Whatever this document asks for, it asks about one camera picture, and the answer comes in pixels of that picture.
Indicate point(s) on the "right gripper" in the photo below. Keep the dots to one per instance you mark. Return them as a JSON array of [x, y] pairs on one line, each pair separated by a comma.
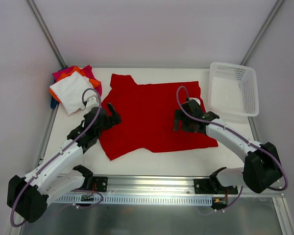
[[182, 121]]

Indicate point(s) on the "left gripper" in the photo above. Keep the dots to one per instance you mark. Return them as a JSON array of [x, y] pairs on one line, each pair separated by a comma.
[[110, 118]]

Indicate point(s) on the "red t shirt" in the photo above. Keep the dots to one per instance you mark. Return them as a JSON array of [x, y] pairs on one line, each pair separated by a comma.
[[147, 114]]

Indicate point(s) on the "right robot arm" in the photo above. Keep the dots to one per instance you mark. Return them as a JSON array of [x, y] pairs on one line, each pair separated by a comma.
[[262, 166]]

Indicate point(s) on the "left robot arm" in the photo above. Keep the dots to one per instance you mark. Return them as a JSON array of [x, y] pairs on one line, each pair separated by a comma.
[[30, 196]]

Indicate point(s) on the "white folded t shirt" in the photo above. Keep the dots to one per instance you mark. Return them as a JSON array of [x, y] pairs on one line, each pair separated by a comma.
[[70, 90]]

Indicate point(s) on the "pink folded t shirt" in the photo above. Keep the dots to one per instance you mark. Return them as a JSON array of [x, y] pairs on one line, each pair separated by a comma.
[[86, 71]]

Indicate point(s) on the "white plastic basket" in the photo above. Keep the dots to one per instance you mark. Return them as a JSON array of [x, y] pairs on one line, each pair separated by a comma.
[[233, 89]]

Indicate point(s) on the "blue folded t shirt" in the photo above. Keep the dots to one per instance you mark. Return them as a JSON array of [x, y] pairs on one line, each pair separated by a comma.
[[53, 103]]

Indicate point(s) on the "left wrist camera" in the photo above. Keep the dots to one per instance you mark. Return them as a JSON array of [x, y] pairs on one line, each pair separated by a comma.
[[92, 102]]

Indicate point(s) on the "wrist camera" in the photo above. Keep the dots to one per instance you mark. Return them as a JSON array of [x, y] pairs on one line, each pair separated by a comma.
[[92, 102], [194, 99]]

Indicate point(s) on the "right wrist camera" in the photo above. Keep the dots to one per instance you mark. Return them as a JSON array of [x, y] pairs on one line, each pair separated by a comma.
[[194, 99]]

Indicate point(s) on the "aluminium mounting rail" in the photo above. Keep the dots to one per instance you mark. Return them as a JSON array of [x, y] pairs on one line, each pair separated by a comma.
[[153, 185]]

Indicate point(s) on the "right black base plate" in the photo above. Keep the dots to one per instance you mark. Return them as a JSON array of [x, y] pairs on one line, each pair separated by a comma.
[[208, 186]]

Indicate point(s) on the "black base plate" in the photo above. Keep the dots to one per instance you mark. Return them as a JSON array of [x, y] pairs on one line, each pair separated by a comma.
[[208, 186], [98, 183]]

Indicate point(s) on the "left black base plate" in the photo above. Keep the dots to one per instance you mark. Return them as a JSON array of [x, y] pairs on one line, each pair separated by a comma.
[[98, 183]]

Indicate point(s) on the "white slotted cable duct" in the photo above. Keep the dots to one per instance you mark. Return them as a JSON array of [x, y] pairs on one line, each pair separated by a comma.
[[136, 199]]

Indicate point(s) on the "left metal frame post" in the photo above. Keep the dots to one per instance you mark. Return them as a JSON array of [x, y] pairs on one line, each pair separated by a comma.
[[46, 32]]

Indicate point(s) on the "metal frame post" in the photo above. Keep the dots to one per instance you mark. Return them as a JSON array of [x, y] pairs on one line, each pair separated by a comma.
[[262, 31], [46, 32]]

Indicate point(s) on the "right metal frame post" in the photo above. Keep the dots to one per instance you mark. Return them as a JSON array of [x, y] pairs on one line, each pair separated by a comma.
[[262, 31]]

